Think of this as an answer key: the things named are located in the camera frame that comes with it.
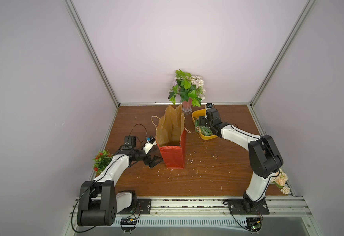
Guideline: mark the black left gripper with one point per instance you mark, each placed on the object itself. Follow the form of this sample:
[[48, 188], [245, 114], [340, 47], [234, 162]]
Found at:
[[151, 163]]

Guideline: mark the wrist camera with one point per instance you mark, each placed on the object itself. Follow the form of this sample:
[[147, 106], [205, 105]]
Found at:
[[149, 144], [209, 105]]

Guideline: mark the green condiment packet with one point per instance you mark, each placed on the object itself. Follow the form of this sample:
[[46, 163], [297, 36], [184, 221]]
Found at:
[[205, 131], [197, 128]]

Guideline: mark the small red flower plant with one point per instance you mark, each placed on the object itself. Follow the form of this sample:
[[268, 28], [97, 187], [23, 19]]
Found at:
[[102, 160]]

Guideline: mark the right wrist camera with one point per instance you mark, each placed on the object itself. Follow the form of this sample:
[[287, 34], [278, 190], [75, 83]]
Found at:
[[209, 105]]

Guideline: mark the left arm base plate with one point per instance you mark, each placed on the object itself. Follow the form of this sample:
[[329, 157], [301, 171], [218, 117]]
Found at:
[[142, 206]]

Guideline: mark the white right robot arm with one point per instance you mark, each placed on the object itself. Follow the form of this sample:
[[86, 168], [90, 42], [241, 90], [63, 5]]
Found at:
[[264, 156]]

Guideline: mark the circuit board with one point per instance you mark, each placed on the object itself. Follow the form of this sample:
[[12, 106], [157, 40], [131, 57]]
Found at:
[[128, 224], [253, 224]]

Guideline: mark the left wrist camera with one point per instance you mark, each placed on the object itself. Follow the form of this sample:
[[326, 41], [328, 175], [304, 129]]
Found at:
[[149, 144]]

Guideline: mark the green ivy flower bouquet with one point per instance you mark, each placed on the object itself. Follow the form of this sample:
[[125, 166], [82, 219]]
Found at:
[[187, 87]]

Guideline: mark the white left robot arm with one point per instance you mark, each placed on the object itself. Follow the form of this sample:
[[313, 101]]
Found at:
[[99, 203]]

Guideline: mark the green condiment packet top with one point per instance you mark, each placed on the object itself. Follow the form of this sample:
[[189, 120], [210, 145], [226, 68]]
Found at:
[[205, 131]]

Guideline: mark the right circuit board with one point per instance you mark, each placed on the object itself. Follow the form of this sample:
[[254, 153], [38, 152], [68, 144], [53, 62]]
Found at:
[[253, 224]]

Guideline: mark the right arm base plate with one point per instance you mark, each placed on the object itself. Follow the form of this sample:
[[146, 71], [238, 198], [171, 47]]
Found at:
[[247, 207]]

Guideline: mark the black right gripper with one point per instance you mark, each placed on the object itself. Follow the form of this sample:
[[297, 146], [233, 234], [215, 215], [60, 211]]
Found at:
[[205, 121]]

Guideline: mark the left circuit board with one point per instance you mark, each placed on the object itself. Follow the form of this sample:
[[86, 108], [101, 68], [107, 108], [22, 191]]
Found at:
[[128, 224]]

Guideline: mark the aluminium rail frame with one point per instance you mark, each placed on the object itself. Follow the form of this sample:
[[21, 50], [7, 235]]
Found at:
[[211, 212]]

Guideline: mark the red paper bag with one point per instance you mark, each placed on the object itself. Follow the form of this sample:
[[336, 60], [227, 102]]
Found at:
[[171, 136]]

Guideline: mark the yellow plastic tray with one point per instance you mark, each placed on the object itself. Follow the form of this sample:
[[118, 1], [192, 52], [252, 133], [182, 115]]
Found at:
[[195, 116]]

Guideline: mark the pink glass flower vase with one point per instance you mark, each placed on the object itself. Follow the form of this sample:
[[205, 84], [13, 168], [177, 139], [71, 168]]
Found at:
[[187, 107]]

